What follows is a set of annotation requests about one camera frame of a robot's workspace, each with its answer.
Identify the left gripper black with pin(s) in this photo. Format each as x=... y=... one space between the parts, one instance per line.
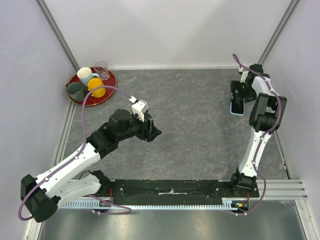
x=149 y=130

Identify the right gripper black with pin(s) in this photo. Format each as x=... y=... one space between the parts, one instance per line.
x=235 y=85

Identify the phone with light blue case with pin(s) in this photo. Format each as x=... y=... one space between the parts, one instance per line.
x=237 y=107

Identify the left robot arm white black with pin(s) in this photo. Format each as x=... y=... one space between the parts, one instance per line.
x=43 y=195

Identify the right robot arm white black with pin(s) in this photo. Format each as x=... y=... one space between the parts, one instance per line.
x=265 y=118

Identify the red round tray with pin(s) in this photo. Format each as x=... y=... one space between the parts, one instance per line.
x=92 y=101

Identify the yellow mug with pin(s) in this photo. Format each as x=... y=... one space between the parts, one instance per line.
x=95 y=87

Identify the clear glass tumbler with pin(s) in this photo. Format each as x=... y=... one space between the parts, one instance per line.
x=101 y=68

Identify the dark green mug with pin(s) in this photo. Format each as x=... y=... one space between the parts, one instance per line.
x=76 y=91

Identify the white cup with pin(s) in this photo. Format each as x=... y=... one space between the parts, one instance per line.
x=85 y=75

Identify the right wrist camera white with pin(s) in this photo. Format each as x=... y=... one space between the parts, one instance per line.
x=244 y=74

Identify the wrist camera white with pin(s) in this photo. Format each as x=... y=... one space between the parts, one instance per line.
x=244 y=74
x=139 y=107

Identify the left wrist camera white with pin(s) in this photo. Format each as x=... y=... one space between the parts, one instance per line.
x=139 y=107

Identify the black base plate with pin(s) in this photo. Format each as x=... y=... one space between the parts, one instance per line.
x=138 y=192

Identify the light blue cable duct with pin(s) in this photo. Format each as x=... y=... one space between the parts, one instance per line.
x=90 y=203

